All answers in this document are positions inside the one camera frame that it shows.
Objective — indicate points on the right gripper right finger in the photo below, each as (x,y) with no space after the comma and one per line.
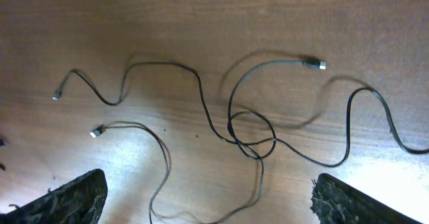
(336,202)

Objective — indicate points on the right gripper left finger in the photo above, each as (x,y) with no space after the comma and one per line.
(79,201)

